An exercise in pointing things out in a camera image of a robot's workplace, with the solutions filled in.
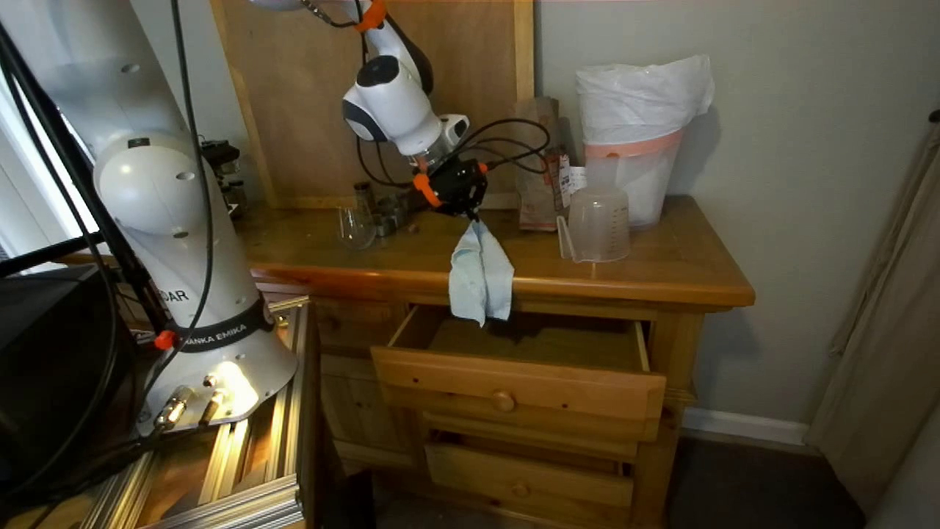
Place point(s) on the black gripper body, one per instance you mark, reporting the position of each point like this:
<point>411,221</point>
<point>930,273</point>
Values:
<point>458,186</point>

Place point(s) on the light blue towel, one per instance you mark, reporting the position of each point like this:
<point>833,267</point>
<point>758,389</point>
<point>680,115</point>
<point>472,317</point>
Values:
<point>483,274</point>

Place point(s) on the wide wooden drawer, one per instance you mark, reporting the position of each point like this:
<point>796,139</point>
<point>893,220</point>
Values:
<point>529,439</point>
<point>529,486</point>
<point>508,378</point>

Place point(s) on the round wooden drawer knob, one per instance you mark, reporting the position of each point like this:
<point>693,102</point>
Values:
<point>503,400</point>

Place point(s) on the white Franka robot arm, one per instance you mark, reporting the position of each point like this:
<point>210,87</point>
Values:
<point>187,254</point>

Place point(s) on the clear glass tumbler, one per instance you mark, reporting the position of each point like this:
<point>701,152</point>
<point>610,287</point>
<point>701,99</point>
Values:
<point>357,227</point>

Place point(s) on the translucent plastic measuring pitcher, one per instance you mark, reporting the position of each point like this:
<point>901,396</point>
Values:
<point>597,226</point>

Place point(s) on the white lined trash bin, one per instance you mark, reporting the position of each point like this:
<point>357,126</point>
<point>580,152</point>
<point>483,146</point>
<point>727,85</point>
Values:
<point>642,129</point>

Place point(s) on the pine wooden dresser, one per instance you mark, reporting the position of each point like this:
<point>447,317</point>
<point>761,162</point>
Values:
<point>677,274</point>

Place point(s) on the aluminium profile robot stand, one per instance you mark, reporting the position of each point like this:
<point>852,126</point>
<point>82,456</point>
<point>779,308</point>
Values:
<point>225,471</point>

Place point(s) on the beige curtain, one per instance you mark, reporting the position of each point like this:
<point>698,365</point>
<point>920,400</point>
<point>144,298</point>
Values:
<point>883,343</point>

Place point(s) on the black box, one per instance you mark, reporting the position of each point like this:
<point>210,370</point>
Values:
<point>49,371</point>

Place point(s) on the wrist camera with orange mount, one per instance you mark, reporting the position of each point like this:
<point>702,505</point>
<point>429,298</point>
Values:
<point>425,190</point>

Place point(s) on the black camera on stand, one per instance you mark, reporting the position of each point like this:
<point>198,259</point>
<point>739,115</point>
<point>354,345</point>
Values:
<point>225,177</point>

